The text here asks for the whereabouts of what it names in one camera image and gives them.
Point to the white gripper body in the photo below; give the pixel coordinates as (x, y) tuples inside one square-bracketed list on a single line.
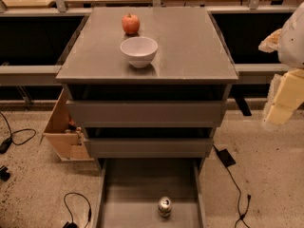
[(293, 42)]

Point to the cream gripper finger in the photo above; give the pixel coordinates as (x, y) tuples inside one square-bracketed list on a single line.
[(289, 97), (274, 86)]

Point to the silver green soda can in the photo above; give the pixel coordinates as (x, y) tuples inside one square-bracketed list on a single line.
[(164, 207)]

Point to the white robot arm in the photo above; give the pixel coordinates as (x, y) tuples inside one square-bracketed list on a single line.
[(291, 45)]

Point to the grey drawer cabinet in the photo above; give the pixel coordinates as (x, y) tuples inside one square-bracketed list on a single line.
[(191, 63)]

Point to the open bottom drawer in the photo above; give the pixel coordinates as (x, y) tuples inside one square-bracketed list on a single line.
[(132, 188)]

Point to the grey middle drawer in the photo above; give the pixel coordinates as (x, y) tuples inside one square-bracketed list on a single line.
[(148, 142)]

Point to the grey drawer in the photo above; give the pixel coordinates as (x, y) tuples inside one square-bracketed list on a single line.
[(130, 113), (148, 142)]

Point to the grey top drawer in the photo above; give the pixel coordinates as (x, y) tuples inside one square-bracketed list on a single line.
[(130, 113)]

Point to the black power adapter right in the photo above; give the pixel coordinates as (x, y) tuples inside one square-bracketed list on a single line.
[(226, 158)]

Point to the white ceramic bowl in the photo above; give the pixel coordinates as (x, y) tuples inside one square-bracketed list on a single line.
[(139, 51)]

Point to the red apple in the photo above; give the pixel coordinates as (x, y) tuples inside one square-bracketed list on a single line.
[(130, 23)]

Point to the cardboard box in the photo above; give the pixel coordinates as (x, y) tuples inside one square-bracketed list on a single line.
[(68, 144)]

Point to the black object floor left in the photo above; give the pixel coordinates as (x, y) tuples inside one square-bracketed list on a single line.
[(4, 174)]

